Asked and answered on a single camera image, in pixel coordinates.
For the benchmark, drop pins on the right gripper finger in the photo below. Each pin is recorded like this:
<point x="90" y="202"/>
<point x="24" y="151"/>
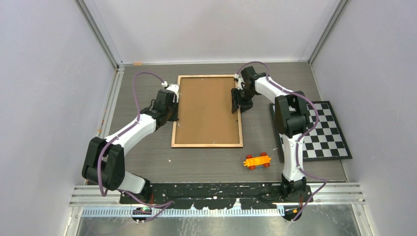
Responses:
<point x="235" y="99"/>
<point x="245" y="107"/>

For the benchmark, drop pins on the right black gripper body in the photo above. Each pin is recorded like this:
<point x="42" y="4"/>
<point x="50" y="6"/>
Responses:
<point x="245" y="96"/>

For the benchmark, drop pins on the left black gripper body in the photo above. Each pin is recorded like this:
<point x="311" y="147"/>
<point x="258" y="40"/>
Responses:
<point x="172" y="111"/>

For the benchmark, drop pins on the black picture frame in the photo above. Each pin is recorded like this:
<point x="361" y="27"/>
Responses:
<point x="205" y="116"/>

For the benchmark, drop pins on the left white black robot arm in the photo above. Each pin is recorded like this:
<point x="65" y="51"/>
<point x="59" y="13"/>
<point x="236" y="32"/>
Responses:
<point x="105" y="158"/>

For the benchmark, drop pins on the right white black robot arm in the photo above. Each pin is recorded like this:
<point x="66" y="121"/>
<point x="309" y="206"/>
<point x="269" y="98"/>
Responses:
<point x="291" y="118"/>

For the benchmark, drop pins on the orange toy car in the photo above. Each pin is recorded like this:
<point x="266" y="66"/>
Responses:
<point x="253" y="162"/>

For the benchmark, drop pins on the black white checkerboard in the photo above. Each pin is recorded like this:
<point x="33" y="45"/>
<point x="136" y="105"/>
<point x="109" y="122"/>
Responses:
<point x="326" y="141"/>

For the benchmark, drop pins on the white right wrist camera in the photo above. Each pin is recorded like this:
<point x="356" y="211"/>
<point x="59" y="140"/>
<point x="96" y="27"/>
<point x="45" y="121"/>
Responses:
<point x="239" y="82"/>

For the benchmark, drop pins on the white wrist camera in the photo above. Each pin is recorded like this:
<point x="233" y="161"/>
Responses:
<point x="239" y="82"/>
<point x="173" y="88"/>

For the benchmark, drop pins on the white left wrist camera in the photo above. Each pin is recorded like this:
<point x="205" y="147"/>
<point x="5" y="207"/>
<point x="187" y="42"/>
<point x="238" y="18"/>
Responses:
<point x="173" y="88"/>

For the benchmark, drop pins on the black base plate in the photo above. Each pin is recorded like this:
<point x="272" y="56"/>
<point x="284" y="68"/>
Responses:
<point x="250" y="195"/>

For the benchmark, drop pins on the aluminium rail front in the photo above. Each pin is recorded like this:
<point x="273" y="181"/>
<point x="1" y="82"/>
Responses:
<point x="336" y="193"/>

